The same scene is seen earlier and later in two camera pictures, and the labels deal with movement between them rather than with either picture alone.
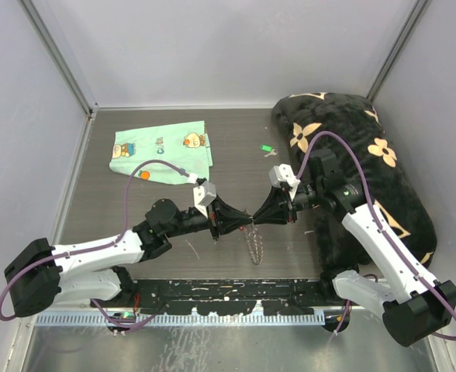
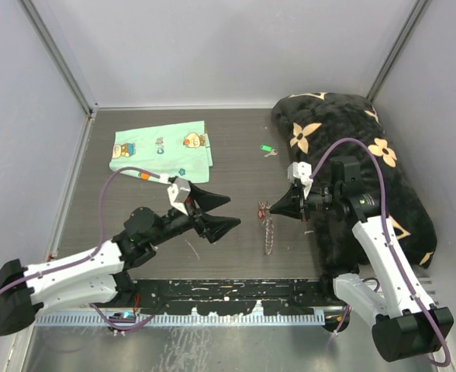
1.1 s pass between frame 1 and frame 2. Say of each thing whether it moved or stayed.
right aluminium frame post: stayed
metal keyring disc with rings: moved
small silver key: stayed
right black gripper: moved
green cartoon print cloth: stayed
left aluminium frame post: stayed
